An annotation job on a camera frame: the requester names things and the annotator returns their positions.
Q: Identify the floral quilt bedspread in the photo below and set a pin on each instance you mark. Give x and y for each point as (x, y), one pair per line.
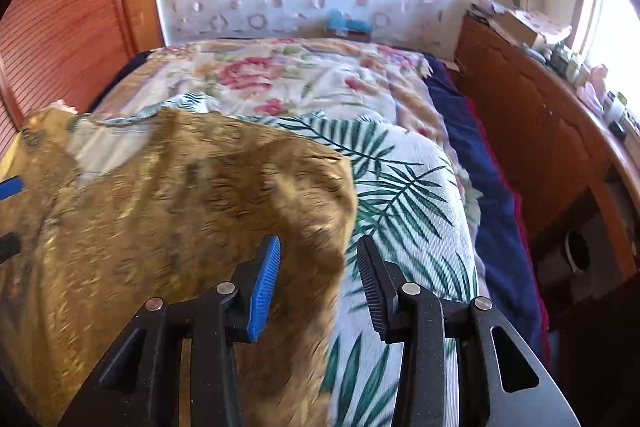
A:
(281, 77)

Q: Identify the teal object at bed head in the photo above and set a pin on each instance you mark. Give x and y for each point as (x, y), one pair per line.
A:
(338, 24)

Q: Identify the long wooden sideboard cabinet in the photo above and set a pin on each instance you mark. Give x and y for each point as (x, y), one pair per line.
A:
(571, 172)

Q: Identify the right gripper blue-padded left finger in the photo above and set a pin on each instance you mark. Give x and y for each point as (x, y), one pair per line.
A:
(137, 381)

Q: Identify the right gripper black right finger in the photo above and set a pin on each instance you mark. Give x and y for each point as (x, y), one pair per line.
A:
(500, 379)

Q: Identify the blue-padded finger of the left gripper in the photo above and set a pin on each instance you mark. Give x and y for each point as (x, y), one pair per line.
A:
(10, 187)

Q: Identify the navy blue bed sheet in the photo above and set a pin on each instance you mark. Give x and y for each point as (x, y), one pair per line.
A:
(501, 242)

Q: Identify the cardboard box on sideboard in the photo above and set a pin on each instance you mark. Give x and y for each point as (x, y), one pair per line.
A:
(531, 28)

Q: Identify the golden patterned scarf cloth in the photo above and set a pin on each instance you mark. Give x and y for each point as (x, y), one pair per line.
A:
(172, 221)

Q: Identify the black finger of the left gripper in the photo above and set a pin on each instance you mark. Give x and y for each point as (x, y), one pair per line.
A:
(10, 245)

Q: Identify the wood-framed bright window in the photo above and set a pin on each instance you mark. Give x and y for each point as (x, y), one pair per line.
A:
(606, 33)

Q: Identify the orange wooden wardrobe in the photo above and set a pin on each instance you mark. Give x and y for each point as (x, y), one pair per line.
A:
(68, 50)

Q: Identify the palm leaf print blanket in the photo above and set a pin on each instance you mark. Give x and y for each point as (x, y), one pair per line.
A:
(408, 201)

